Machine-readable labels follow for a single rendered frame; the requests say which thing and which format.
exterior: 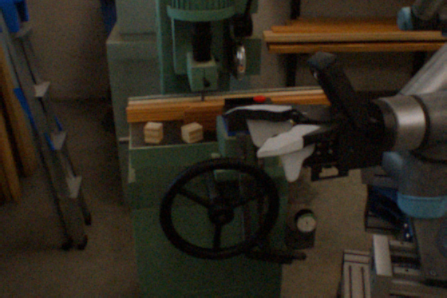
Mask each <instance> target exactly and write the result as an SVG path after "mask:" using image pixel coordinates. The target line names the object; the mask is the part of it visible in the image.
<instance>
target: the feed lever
mask: <svg viewBox="0 0 447 298"><path fill-rule="evenodd" d="M252 1H253V0H247V5H246V8H245V11H244V15H243V17H237V18H234V19H233V32H234V36H235V37H236V38H249V37H251V36H252V35H253V31H254V24H253V20H252V18H251V17H248V16H249V14H250V10H251V4H252Z"/></svg>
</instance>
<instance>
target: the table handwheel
mask: <svg viewBox="0 0 447 298"><path fill-rule="evenodd" d="M217 169H233V170H238V171H240V172H244V173H247V174H249V175H251V176H253V177H254V178H255V179H256V180H257V181H258V182H259V183H260V184H261V185H262V186H263V188H262V189H260V190H258V191H256V192H255V193H250V194H248V195H246V196H245V197H241V198H239V199H237V200H235V201H232V202H230V200H229V198H227V197H225V196H224V192H223V189H222V185H221V183H220V181H216V178H215V174H214V171H213V170H217ZM202 173H204V177H205V181H206V185H207V188H208V194H209V197H210V200H209V201H208V200H206V199H204V198H202V197H200V196H198V195H196V194H195V193H191V192H189V191H188V190H186V189H184V188H183V187H184V186H185V185H186V184H187V183H188V182H189V181H190V180H192V179H193V178H195V177H198V176H199V175H201V174H202ZM177 193H179V194H180V195H183V196H185V197H187V198H189V199H191V200H193V201H195V202H196V203H198V204H200V205H202V206H203V207H205V208H206V209H207V211H208V217H209V220H210V221H211V222H212V223H213V224H214V225H215V232H214V240H213V245H212V248H204V247H200V246H197V245H194V244H192V243H190V242H188V241H186V240H185V239H183V238H182V237H181V236H180V235H179V234H178V233H177V231H176V229H175V227H174V225H173V223H172V204H173V201H174V200H175V198H176V194H177ZM264 194H267V198H268V211H267V216H266V217H265V219H264V221H263V223H262V224H261V226H260V227H259V229H258V230H259V231H261V232H262V234H263V235H264V237H265V239H266V238H267V236H268V235H269V234H270V232H271V231H272V229H273V228H274V227H275V224H276V221H277V220H278V217H279V211H280V196H279V191H278V189H277V187H276V185H275V183H274V181H273V180H272V178H271V177H270V176H269V174H268V173H267V172H265V171H264V170H263V169H262V168H260V167H258V166H257V165H255V164H253V163H251V162H249V161H245V160H242V159H239V158H234V157H217V158H212V159H207V160H205V161H201V162H199V163H196V164H194V165H192V166H190V167H187V168H186V169H184V170H183V171H181V172H180V173H179V174H177V175H176V176H175V178H174V179H173V180H172V182H171V183H170V184H169V186H168V187H167V188H166V190H165V191H164V194H163V196H162V198H161V201H160V207H159V219H160V226H161V228H162V231H163V233H164V235H165V236H166V238H168V240H169V241H170V242H171V243H172V244H173V245H174V246H175V247H176V248H178V250H180V251H181V252H183V253H185V254H187V255H189V256H193V257H195V258H199V259H203V260H226V259H229V258H232V257H235V256H239V255H242V254H244V253H245V252H248V251H250V250H252V249H253V248H254V247H255V246H256V245H257V244H256V239H255V234H254V235H252V236H251V237H249V238H248V239H247V240H243V241H242V242H239V243H238V244H234V245H232V246H229V247H226V248H220V235H221V230H222V226H224V225H226V224H229V223H230V222H231V220H232V219H233V217H234V212H233V209H236V208H238V207H239V206H241V205H244V204H246V203H247V202H249V201H252V200H254V199H256V198H257V197H261V196H262V195H264ZM258 230H257V231H258Z"/></svg>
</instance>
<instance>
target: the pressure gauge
mask: <svg viewBox="0 0 447 298"><path fill-rule="evenodd" d="M294 221H295V224H296V227H297V229H298V230H299V231H300V232H309V231H312V230H313V229H314V228H315V227H316V226H317V224H318V218H317V217H316V216H315V214H314V212H313V211H312V210H310V209H302V210H300V211H298V212H297V213H296V214H295V217H294ZM306 221H307V223H308V224H306Z"/></svg>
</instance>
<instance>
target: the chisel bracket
mask: <svg viewBox="0 0 447 298"><path fill-rule="evenodd" d="M211 55H212V53H211ZM187 71H188V79H189V82H190V86H191V89H192V90H193V91H194V90H208V89H217V83H218V78H217V73H218V68H217V65H216V63H215V61H214V58H213V56H212V59H211V60H210V61H208V62H196V61H194V60H193V59H192V51H188V52H187ZM203 77H205V78H206V79H207V80H208V81H210V86H209V87H208V88H204V87H203V80H202V78H203Z"/></svg>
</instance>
